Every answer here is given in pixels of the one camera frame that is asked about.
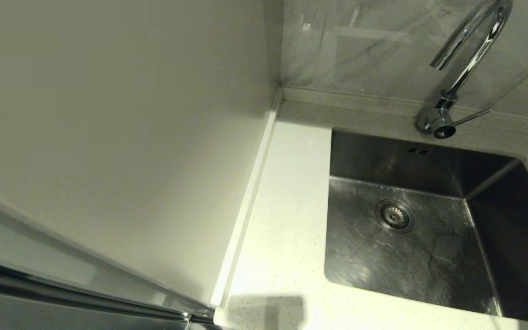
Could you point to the stainless steel sink basin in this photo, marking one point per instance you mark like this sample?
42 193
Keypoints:
406 270

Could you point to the white edge trim strip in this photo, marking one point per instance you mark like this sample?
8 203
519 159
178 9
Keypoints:
245 206

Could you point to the round metal drain strainer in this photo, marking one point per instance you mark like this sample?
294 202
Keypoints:
395 215

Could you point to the white appliance side panel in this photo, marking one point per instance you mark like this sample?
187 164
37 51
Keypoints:
108 114

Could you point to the chrome gooseneck faucet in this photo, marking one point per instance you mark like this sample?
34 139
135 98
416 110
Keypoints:
475 55

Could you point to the grey steel appliance door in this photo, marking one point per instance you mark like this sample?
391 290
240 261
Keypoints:
16 311

